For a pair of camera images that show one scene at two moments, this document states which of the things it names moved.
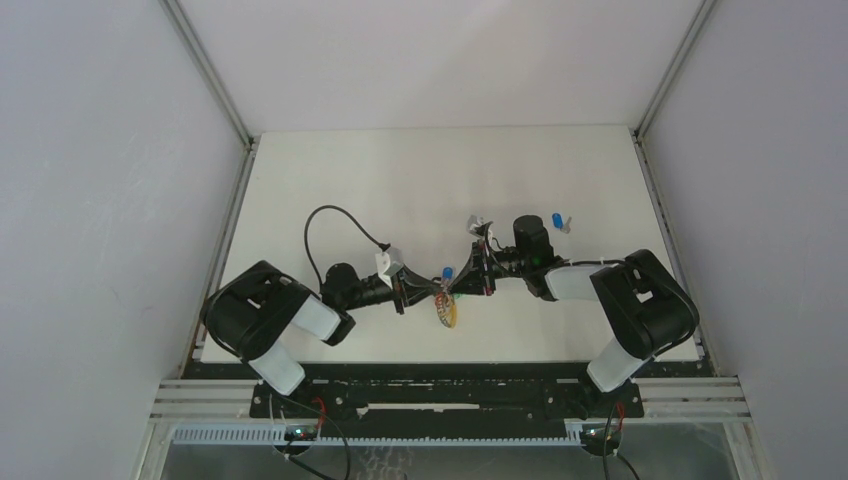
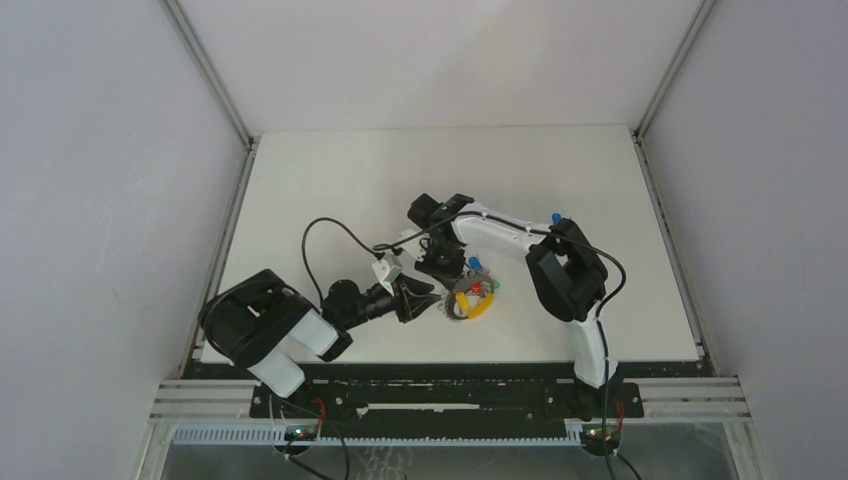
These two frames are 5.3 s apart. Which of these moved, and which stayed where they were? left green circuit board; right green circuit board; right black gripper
Moved: right black gripper
Stayed: right green circuit board; left green circuit board
